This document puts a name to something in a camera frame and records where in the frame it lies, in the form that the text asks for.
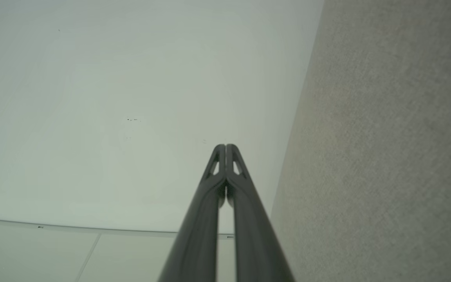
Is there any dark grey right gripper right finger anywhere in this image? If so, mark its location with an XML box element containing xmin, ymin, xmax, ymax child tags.
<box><xmin>225</xmin><ymin>144</ymin><xmax>295</xmax><ymax>282</ymax></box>

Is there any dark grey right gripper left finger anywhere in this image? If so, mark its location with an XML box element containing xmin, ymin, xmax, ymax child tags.
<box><xmin>158</xmin><ymin>144</ymin><xmax>226</xmax><ymax>282</ymax></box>

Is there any white panelled partition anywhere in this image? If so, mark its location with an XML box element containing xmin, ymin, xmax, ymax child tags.
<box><xmin>0</xmin><ymin>219</ymin><xmax>236</xmax><ymax>282</ymax></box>

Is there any grey fabric sofa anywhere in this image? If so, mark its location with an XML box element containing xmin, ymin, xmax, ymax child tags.
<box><xmin>269</xmin><ymin>0</ymin><xmax>451</xmax><ymax>282</ymax></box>

